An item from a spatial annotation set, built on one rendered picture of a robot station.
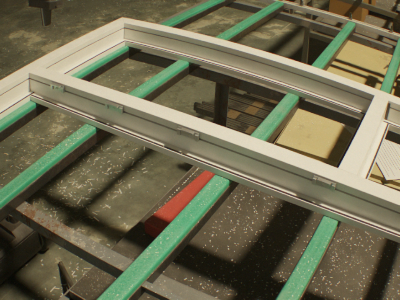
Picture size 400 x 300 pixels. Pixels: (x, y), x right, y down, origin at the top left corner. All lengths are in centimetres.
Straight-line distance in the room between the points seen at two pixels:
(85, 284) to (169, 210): 31
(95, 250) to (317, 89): 73
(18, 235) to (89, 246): 100
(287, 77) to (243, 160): 42
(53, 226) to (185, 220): 26
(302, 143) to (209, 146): 60
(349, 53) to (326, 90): 105
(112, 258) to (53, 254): 118
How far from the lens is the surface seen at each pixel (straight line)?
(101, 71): 148
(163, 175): 242
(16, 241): 188
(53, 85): 122
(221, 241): 126
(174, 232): 88
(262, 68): 137
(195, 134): 101
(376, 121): 116
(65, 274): 190
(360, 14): 282
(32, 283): 196
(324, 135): 163
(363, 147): 104
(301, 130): 163
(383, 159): 158
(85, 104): 118
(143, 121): 108
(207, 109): 229
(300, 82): 134
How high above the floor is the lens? 147
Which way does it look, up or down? 34 degrees down
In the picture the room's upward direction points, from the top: 3 degrees clockwise
